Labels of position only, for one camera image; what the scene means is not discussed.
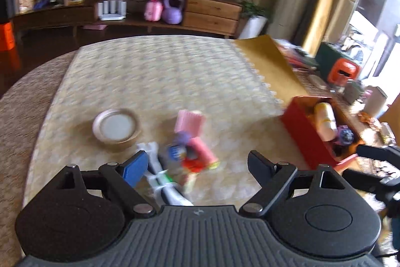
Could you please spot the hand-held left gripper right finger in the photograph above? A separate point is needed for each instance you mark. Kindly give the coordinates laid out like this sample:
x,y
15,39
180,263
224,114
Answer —
x,y
259,166

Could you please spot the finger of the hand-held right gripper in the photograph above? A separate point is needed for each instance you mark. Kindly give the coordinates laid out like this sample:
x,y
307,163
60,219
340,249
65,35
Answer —
x,y
375,153
362,178

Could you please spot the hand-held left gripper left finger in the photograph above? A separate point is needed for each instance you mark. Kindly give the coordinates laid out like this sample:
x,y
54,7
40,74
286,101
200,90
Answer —
x,y
136,168

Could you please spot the white plastic toy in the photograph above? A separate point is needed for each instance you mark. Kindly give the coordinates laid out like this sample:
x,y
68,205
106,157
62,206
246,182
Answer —
x,y
153,150

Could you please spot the red box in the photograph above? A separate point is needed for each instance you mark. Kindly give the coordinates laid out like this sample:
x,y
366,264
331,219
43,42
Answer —
x,y
300,126

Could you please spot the red pink toy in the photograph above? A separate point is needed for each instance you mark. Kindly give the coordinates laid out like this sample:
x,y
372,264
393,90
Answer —
x,y
203,154

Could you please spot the pink ribbed tray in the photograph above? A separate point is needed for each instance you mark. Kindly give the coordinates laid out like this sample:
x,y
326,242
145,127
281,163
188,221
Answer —
x,y
189,124

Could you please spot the dark purple toy figure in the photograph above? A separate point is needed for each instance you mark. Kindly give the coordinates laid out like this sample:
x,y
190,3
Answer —
x,y
344,135

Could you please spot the orange snack packet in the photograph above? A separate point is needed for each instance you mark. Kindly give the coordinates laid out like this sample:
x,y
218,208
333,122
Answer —
x,y
367,119

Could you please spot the purple blue toy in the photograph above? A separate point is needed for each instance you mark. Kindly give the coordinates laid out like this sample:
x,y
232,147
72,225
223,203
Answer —
x,y
179,142

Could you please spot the white jug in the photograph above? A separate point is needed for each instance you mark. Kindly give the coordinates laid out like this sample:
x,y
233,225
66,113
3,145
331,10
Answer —
x,y
376,101

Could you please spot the white yellow bottle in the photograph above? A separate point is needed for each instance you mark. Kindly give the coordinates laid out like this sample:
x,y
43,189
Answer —
x,y
325,123

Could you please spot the green mug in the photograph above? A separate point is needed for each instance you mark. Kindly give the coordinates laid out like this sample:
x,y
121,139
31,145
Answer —
x,y
353,91

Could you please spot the orange green container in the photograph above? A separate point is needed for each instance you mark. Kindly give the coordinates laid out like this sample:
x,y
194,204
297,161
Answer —
x,y
342,71

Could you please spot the cream lace tablecloth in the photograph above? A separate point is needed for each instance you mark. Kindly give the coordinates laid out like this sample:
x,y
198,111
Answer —
x,y
156,76

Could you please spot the yellow cloth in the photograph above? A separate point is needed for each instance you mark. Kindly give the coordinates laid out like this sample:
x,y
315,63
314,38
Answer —
x,y
268,66

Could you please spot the stack of books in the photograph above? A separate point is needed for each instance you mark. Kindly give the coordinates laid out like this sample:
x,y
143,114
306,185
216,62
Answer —
x,y
297,56

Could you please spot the white plant pot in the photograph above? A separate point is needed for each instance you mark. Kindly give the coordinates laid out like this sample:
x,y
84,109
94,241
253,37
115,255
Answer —
x,y
253,27

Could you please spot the pink toy case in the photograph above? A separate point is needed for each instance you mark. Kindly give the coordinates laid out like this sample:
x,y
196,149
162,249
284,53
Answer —
x,y
153,10

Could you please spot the white router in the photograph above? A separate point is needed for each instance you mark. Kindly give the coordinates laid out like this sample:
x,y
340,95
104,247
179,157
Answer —
x,y
112,10

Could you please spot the purple kettlebell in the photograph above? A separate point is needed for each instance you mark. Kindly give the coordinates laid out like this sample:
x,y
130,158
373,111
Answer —
x,y
172,12

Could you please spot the wooden tv cabinet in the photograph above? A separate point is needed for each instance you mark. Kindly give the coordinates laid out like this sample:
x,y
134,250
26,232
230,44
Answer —
x,y
209,9

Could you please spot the small cardboard box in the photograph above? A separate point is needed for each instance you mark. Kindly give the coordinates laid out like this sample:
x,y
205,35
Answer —
x,y
75,0

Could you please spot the orange bag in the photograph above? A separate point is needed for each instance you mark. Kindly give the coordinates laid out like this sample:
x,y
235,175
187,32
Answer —
x,y
6,35

